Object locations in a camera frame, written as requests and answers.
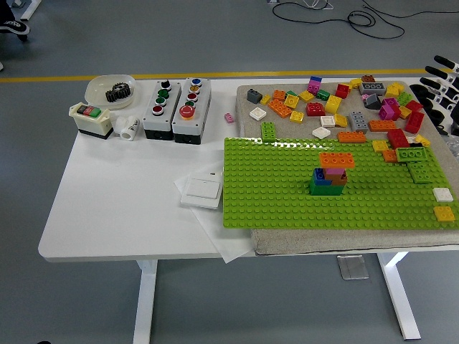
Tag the white table leg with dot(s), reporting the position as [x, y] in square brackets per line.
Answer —
[145, 304]
[398, 297]

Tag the white paper sheet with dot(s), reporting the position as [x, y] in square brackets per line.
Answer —
[222, 236]

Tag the magenta two-by-two brick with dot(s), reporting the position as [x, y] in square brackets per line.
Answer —
[335, 171]

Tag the white square tile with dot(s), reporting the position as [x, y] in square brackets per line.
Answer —
[327, 121]
[321, 132]
[258, 113]
[443, 194]

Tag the black brick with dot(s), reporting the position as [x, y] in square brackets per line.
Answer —
[416, 145]

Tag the small white brick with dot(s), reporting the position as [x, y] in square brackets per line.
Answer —
[411, 139]

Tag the grey four-button control box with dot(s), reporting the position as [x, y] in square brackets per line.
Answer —
[159, 114]

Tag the green two-by-four brick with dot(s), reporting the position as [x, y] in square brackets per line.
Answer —
[411, 155]

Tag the white wall switch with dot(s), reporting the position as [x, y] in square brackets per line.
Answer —
[201, 193]

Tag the small brown brick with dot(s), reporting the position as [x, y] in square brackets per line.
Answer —
[368, 78]

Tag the black box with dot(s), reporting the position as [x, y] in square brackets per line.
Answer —
[455, 128]

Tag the white plastic bowl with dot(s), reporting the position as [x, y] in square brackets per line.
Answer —
[97, 89]

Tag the black roller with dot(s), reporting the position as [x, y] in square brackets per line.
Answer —
[436, 116]
[426, 104]
[442, 127]

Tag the grey-brown mat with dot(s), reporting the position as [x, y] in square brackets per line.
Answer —
[322, 242]

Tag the clear plastic bag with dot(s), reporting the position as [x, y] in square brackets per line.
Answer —
[452, 145]

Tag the black gear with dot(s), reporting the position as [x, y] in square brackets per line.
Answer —
[112, 96]
[122, 90]

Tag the large red brick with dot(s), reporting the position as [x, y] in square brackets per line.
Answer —
[398, 139]

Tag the white furniture foot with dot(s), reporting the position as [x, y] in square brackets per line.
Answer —
[31, 9]

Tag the yellow square tile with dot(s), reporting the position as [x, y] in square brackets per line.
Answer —
[341, 120]

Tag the green studded baseplate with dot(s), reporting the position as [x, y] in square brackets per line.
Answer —
[269, 211]

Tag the yellow curved brick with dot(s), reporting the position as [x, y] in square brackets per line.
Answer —
[333, 104]

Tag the grey emergency-stop control box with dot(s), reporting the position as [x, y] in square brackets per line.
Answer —
[190, 122]

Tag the green flat plate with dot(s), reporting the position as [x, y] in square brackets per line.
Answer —
[291, 93]

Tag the small blue brick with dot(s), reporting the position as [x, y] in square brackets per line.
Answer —
[316, 79]

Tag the yellow two-by-two brick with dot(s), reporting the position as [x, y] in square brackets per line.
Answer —
[291, 101]
[444, 214]
[297, 117]

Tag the orange two-by-two brick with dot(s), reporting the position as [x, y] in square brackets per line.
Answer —
[279, 95]

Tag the red two-by-four brick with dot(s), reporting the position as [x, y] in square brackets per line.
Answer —
[415, 122]

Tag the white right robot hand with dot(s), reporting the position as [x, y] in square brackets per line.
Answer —
[446, 64]

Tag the dark green brick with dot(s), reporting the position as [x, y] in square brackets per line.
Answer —
[324, 190]

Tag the green two-by-three plate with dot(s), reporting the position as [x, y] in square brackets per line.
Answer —
[269, 131]

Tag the small yellow brick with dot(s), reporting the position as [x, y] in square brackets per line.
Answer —
[265, 100]

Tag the grey brick with holes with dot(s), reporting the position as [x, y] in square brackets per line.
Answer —
[373, 88]

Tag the black sneaker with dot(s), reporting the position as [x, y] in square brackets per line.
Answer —
[12, 27]

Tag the metal floor plate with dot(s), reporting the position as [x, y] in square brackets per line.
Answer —
[353, 267]

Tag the white pipe tee fitting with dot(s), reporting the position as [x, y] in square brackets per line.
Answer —
[127, 127]

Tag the beige red-green switch box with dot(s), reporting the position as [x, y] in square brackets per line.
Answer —
[89, 122]

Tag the dark grey slope brick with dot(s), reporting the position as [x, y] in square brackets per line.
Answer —
[372, 101]
[255, 96]

